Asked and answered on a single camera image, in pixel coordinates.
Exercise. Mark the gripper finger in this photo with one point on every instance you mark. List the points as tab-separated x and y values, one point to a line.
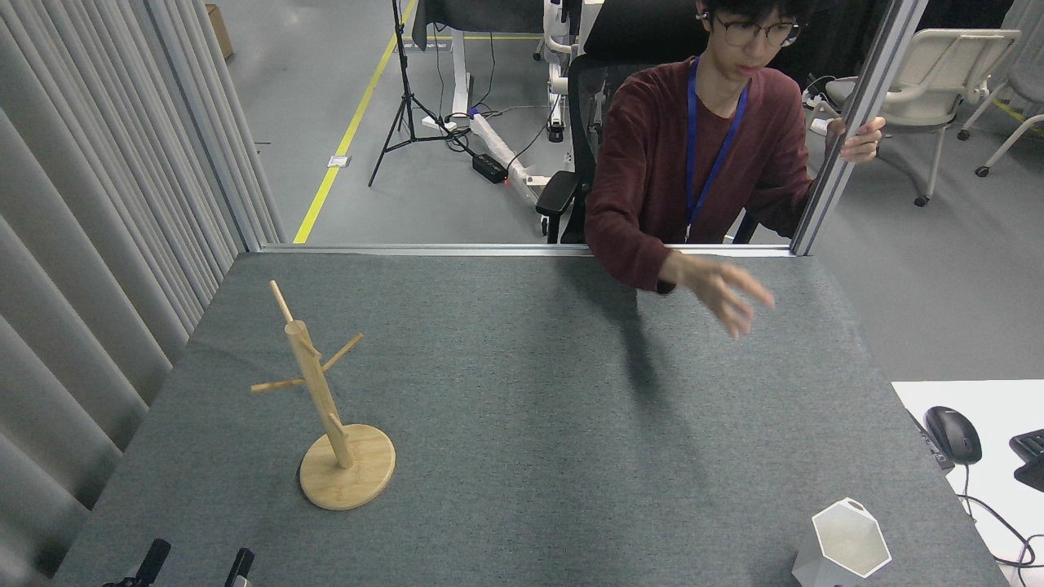
155	558
241	567

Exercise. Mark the white faceted cup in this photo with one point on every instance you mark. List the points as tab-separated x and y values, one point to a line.
848	542

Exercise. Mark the wooden cup rack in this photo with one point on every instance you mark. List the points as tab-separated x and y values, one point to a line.
347	473

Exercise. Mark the seated person's right hand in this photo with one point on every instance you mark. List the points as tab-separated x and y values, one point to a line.
714	285

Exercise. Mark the seated person's left hand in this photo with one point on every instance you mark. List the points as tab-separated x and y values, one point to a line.
866	143

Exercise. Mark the grey curtain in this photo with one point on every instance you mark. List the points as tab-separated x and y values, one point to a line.
65	204

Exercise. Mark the silver floor plate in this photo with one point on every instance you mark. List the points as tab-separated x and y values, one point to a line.
338	161

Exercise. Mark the white long floor bar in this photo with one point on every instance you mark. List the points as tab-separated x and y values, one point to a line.
502	147

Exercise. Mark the cardboard box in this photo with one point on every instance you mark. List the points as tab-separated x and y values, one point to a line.
218	31

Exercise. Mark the white desk with dark cloth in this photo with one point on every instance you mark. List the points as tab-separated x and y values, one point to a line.
461	73

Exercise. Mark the black tripod stand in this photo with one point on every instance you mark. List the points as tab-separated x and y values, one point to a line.
401	49

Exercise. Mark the white stand on wheels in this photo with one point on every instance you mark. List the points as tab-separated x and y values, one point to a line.
559	81

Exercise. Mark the black office chair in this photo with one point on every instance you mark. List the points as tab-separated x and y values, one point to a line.
583	90

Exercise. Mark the seated person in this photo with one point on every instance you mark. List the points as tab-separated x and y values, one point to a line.
652	147

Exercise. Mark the small black desk device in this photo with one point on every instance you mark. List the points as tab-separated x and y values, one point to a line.
931	448

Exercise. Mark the black computer mouse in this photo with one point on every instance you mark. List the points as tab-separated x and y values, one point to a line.
953	434

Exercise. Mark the white power strip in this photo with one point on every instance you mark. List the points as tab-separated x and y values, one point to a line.
820	126

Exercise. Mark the white side desk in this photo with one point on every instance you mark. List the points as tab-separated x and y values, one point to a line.
1003	408

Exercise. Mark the black keyboard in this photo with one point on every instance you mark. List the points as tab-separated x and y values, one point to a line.
1029	461

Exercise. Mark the white office chair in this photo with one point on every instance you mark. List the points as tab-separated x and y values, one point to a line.
938	73
1029	81

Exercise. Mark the silver table edge rail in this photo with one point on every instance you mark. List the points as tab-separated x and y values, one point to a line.
449	249

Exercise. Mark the silver post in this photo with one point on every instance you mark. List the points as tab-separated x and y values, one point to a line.
856	114

